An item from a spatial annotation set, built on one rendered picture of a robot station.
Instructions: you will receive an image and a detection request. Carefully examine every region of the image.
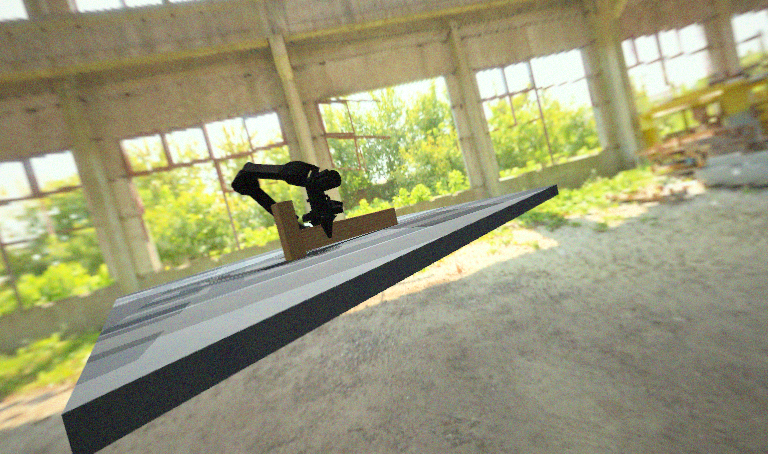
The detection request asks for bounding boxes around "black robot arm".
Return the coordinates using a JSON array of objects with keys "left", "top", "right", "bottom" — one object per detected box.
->
[{"left": 231, "top": 161, "right": 341, "bottom": 216}]

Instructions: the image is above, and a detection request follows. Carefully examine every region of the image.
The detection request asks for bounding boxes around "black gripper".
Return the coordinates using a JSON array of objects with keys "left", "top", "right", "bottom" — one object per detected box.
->
[{"left": 302, "top": 192, "right": 343, "bottom": 238}]

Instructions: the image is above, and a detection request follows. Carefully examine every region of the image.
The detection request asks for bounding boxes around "brown wooden post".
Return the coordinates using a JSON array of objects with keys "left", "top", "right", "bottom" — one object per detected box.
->
[{"left": 271, "top": 200, "right": 307, "bottom": 261}]

